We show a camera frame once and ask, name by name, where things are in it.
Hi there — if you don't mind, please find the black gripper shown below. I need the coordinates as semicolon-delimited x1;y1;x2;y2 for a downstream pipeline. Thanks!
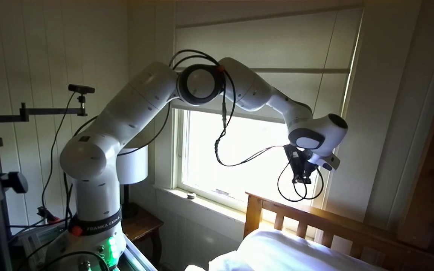
283;145;316;184

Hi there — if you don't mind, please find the white framed window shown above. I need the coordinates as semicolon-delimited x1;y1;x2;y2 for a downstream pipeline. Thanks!
173;108;328;209

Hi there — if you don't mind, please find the black camera on stand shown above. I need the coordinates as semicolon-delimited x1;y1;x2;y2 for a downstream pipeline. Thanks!
0;84;94;123

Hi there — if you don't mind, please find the wooden side table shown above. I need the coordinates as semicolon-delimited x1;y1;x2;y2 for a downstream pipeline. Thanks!
121;203;162;267

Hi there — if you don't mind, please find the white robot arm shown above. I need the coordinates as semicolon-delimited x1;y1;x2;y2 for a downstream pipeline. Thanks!
60;57;347;236

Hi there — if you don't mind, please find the white bed sheet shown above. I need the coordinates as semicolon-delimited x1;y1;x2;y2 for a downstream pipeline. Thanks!
183;230;385;271

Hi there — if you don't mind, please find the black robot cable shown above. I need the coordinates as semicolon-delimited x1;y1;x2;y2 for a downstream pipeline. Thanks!
115;48;326;203

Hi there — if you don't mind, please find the wooden bunk bed frame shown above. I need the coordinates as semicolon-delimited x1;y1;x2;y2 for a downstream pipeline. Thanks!
244;126;434;271

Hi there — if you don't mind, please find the cream roman shade curtain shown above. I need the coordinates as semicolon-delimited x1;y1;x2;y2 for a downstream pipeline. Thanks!
174;6;363;117

